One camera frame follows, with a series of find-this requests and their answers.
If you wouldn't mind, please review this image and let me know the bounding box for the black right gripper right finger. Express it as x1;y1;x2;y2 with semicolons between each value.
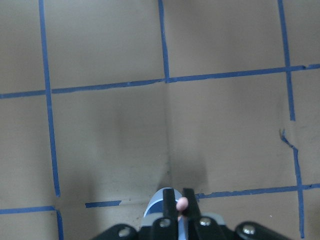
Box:
182;188;200;240

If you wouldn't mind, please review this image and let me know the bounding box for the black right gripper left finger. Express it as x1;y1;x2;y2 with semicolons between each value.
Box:
162;188;178;240

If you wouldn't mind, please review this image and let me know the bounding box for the light blue plastic cup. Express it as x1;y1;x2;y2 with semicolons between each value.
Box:
140;187;186;240

